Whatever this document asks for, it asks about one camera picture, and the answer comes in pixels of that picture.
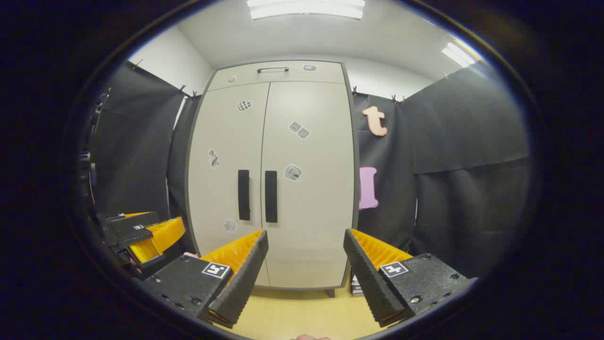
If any white cabinet door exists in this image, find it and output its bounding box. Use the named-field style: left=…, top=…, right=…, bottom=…
left=188, top=83, right=270, bottom=287
left=261, top=81, right=355, bottom=289

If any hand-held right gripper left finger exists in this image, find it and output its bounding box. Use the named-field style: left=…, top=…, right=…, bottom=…
left=134, top=230, right=269, bottom=330

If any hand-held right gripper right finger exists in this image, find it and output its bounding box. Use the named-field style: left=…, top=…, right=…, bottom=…
left=343, top=228, right=478, bottom=328

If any small ceiling light panel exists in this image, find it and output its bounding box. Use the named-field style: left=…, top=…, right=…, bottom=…
left=442, top=42, right=476, bottom=68

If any white double-door shoe cabinet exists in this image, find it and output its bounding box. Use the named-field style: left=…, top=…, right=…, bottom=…
left=185, top=60, right=360, bottom=298

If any black backdrop cloth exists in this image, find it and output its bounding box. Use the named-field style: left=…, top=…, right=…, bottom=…
left=90, top=59, right=531, bottom=279

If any large ceiling light panel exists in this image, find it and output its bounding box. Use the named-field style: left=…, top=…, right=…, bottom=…
left=246, top=0, right=366, bottom=20

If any black door handle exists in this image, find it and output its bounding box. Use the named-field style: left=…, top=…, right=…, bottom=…
left=265, top=170, right=278, bottom=223
left=238, top=170, right=251, bottom=221

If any black cable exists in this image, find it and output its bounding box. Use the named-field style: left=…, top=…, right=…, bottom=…
left=93, top=87, right=112, bottom=153

